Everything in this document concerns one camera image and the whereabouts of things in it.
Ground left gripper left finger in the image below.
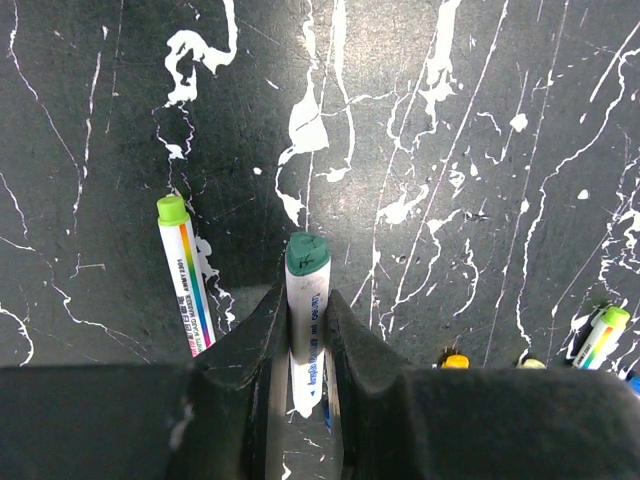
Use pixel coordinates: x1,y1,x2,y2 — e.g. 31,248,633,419
1,286,289,479

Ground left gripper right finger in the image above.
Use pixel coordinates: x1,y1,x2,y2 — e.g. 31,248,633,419
326,292,639,479

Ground green cap marker pen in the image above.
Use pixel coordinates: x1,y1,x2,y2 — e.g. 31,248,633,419
285,232,331,419

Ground orange cap marker pen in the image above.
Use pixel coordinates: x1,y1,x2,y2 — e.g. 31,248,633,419
439,353,470,369

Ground peach cap marker pen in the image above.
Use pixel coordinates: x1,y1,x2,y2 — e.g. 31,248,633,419
516,357,546,369

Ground lime cap marker pen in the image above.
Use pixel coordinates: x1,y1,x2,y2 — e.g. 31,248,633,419
572,306,631,370

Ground light blue cap marker pen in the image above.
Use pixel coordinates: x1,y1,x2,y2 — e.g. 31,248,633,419
627,375,640,397

